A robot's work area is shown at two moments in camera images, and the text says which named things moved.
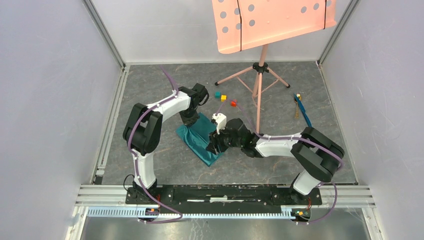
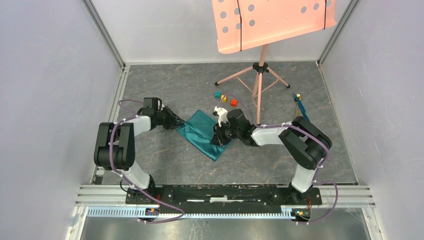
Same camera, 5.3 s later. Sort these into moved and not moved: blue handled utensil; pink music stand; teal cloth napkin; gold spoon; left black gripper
Moved: left black gripper; teal cloth napkin
Not moved: blue handled utensil; gold spoon; pink music stand
